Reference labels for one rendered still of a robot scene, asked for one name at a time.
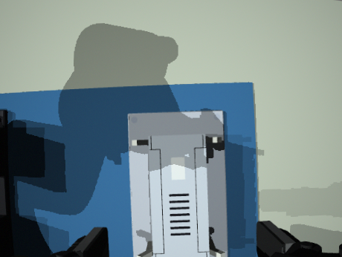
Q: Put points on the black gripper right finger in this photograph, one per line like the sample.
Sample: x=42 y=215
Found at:
x=272 y=241

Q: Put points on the blue flat plate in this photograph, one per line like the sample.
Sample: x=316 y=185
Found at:
x=68 y=164

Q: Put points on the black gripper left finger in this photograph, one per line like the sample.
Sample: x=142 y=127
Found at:
x=95 y=244

